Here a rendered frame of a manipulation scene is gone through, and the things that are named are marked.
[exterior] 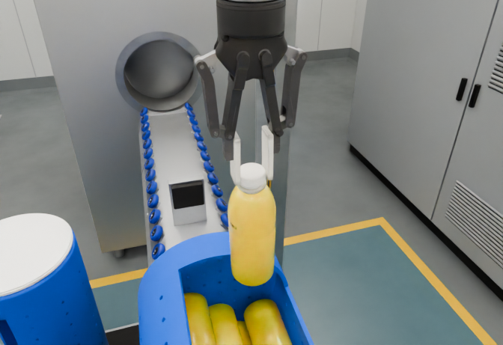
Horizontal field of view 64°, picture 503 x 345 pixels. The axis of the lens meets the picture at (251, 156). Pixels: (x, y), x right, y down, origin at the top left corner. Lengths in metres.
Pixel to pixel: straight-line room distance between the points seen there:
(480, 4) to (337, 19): 3.47
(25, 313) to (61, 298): 0.08
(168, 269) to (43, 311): 0.45
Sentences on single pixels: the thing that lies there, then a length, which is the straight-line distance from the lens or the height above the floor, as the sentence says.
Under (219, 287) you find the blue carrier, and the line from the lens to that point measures 0.84.
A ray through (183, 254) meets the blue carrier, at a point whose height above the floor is 1.23.
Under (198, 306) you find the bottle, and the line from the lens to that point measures 0.75.
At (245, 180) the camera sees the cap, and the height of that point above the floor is 1.43.
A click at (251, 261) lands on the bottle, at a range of 0.62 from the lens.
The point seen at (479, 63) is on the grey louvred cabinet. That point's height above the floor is 1.10.
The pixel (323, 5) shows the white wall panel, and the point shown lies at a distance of 5.47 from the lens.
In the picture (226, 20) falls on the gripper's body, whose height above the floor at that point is 1.64.
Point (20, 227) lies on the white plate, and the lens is 1.20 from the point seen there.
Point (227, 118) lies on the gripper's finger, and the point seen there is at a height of 1.52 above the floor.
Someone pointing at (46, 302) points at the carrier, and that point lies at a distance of 1.09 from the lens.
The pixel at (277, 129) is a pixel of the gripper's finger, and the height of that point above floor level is 1.50.
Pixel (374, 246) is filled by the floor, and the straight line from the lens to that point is 2.59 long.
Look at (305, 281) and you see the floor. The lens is 2.31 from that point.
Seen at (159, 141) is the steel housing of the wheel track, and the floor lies 0.93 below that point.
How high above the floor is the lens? 1.73
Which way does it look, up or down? 32 degrees down
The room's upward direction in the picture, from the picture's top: straight up
